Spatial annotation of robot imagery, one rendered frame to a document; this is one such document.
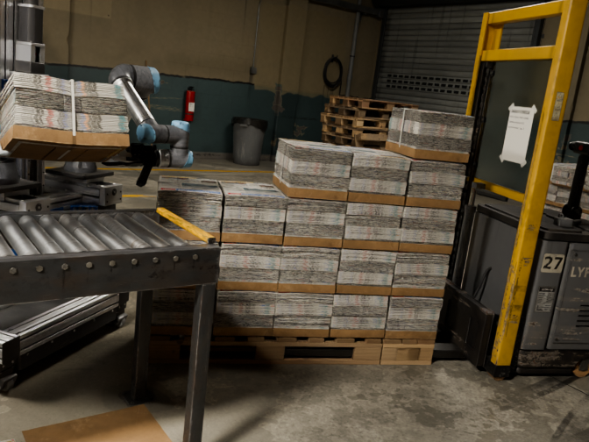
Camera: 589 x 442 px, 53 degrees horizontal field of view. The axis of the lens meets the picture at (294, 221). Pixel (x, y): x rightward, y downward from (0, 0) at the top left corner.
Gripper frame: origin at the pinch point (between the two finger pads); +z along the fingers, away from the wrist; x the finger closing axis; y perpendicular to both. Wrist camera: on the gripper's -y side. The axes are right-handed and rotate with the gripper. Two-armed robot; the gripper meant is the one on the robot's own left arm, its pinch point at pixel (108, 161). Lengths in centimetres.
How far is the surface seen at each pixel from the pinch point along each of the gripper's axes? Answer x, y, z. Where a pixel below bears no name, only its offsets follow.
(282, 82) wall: -595, 276, -525
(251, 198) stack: -2, -15, -65
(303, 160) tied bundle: 13, 0, -85
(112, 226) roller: 25.0, -27.7, 8.6
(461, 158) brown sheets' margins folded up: 45, -3, -157
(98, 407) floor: -20, -95, 4
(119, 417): -10, -99, -1
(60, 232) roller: 32, -30, 27
